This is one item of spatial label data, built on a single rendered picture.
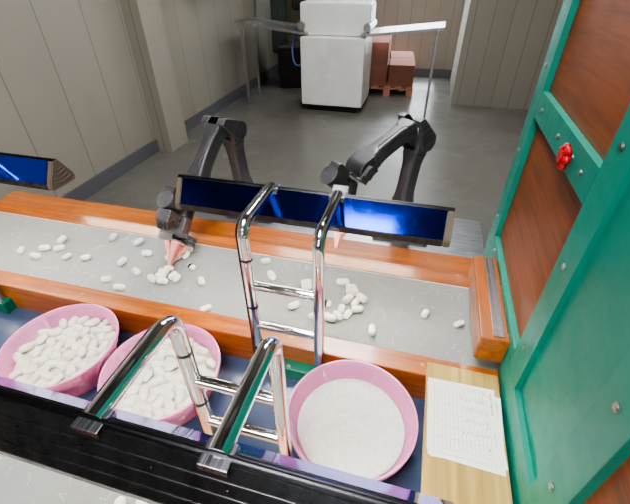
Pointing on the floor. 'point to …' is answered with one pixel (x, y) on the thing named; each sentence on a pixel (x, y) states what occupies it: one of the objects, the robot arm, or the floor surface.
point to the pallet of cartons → (391, 67)
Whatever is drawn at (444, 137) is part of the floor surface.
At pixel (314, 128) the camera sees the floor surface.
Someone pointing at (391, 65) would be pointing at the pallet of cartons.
